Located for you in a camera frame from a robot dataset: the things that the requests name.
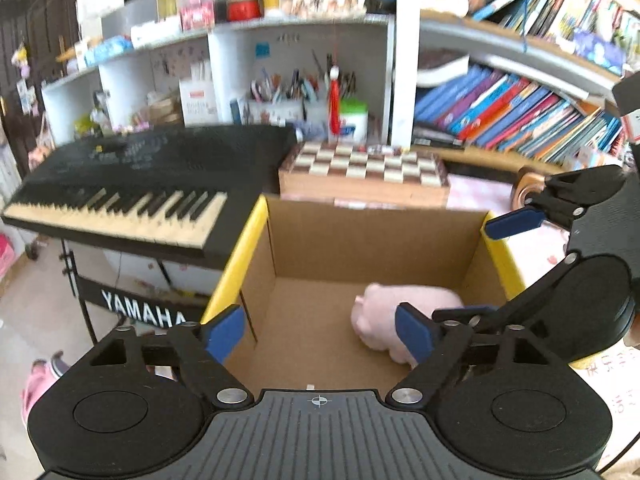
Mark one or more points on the row of colourful books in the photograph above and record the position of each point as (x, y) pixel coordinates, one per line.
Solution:
(500, 105)

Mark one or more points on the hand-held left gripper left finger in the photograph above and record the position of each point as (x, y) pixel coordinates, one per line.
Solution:
(225, 332)

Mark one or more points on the white pen holder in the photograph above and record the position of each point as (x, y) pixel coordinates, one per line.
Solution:
(275, 112)

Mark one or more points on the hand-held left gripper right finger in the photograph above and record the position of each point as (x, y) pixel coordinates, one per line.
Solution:
(412, 335)

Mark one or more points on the wooden chess board box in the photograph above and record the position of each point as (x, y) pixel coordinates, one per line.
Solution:
(360, 165)

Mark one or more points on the blue patterned packet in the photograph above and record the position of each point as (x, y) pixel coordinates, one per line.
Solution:
(597, 52)

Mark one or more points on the white shelf unit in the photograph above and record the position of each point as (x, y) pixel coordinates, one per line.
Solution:
(400, 85)

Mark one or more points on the pink checked desktop cloth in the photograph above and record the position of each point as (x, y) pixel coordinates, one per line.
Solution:
(480, 190)

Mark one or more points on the green lid wipes tub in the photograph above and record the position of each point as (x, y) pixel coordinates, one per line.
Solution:
(354, 120)

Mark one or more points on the red hanging tassel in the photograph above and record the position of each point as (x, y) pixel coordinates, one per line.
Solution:
(334, 105)

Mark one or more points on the pink shoe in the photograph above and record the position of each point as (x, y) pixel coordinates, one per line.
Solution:
(37, 385)

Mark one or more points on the plain white box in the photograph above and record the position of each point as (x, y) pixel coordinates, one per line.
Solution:
(155, 32)

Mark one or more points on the wooden bookshelf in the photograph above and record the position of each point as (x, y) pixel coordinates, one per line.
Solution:
(500, 45)

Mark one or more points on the black electronic keyboard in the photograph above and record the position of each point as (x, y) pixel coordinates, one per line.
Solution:
(150, 160)

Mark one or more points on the thick white-edged book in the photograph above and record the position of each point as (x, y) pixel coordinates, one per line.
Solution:
(442, 70)

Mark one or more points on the blue tissue pack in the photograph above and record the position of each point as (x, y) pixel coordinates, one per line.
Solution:
(110, 50)

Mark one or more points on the white box red label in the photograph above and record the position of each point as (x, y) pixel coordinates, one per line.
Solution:
(199, 102)

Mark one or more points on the row of thin picture books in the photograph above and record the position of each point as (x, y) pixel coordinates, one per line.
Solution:
(550, 0)

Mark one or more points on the pink plush pig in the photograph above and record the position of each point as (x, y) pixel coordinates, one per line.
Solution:
(380, 310)

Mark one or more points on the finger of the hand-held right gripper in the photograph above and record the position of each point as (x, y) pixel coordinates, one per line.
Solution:
(470, 316)
(515, 222)

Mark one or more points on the brown retro radio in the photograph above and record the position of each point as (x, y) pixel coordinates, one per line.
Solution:
(525, 192)

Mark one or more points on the yellow cardboard box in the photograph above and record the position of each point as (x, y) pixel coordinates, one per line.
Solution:
(370, 240)

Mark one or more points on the pink patterned box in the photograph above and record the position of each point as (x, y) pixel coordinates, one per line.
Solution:
(197, 12)

